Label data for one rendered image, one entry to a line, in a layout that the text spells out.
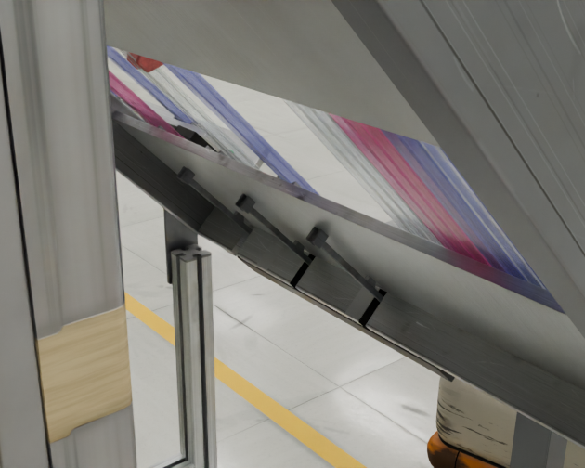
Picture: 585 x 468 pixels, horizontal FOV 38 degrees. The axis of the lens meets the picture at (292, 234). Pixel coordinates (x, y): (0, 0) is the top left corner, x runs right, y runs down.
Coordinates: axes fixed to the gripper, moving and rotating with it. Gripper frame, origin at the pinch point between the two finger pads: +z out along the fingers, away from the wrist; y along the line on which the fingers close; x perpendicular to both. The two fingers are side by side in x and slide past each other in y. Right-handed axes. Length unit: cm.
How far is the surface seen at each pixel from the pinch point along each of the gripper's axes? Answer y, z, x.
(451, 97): 49, 6, -18
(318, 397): -60, 15, 119
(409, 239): 25.5, 2.1, 11.6
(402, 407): -45, 6, 128
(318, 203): 15.5, 2.4, 11.6
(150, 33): 17.3, 2.6, -10.0
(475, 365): 23.9, 5.1, 30.6
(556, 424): 33.0, 6.2, 30.6
